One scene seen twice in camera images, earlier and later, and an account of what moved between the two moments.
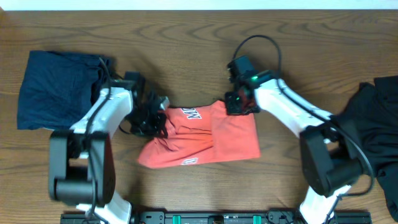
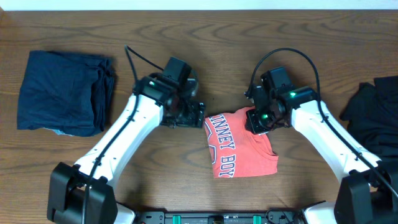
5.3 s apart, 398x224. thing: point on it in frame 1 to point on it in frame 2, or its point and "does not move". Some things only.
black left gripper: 152,114 to 193,115
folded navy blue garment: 58,89 does not move
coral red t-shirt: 203,132 to 236,151
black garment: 372,117 does not move
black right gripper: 234,104 to 255,122
